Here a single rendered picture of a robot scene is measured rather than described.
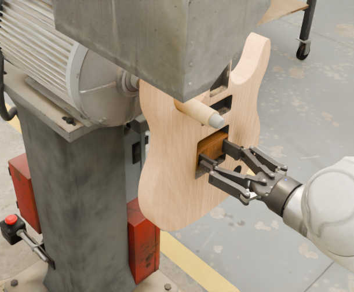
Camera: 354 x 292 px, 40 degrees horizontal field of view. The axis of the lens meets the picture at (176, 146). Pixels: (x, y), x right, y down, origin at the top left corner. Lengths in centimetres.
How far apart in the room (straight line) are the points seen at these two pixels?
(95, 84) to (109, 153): 39
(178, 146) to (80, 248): 61
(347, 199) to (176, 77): 28
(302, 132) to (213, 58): 242
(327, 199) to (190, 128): 35
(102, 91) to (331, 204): 49
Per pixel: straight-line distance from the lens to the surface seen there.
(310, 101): 338
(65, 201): 131
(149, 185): 95
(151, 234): 162
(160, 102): 84
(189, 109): 87
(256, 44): 104
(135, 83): 96
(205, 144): 102
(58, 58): 98
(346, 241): 73
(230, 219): 242
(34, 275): 185
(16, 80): 126
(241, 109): 105
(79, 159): 124
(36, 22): 106
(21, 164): 152
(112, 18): 71
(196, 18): 61
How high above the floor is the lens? 174
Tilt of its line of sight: 38 degrees down
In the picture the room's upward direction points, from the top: 3 degrees clockwise
